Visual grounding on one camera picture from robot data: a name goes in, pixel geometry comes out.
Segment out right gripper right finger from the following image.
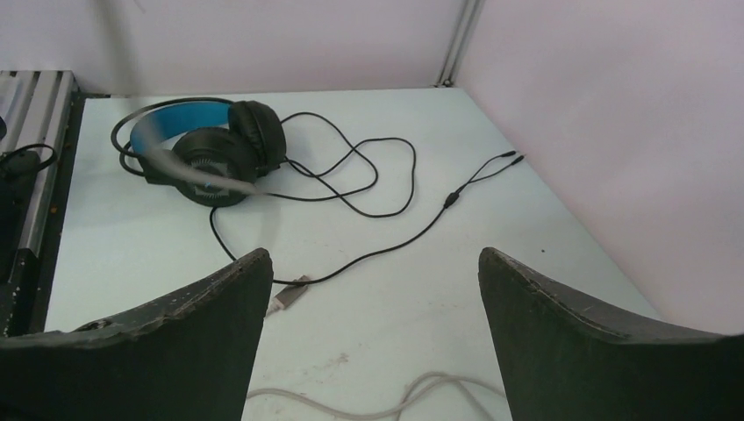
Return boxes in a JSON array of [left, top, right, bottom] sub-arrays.
[[478, 247, 743, 420]]

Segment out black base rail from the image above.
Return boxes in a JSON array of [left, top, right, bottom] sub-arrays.
[[1, 70, 77, 338]]

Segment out black blue headphones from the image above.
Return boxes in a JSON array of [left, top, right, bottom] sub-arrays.
[[111, 97, 287, 208]]

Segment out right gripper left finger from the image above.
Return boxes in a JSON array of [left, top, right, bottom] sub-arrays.
[[1, 248, 273, 420]]

